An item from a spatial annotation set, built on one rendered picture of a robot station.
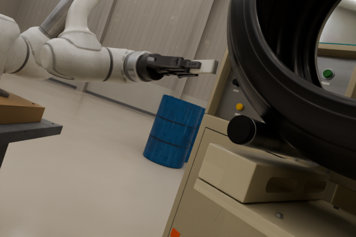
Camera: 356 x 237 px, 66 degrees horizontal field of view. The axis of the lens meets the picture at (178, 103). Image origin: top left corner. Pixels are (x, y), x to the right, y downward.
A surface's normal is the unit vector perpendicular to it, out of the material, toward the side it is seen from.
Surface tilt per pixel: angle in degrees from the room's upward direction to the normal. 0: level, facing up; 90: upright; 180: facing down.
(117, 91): 90
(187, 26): 90
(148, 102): 90
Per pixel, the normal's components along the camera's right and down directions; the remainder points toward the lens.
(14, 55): 0.91, 0.35
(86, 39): 0.64, -0.34
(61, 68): 0.28, 0.58
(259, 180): 0.66, 0.23
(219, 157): -0.68, -0.23
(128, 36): -0.09, -0.03
